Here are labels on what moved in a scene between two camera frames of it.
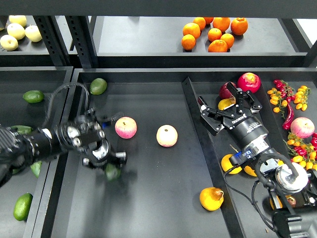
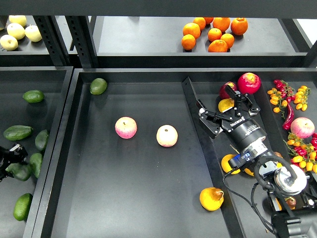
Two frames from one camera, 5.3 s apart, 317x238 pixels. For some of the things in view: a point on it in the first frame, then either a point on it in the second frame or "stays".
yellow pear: (211, 199) stays
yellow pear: (227, 102) stays
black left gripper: (99, 152) -> (7, 158)
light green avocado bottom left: (22, 206) stays
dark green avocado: (112, 172) -> (21, 171)
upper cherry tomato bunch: (282, 96) stays
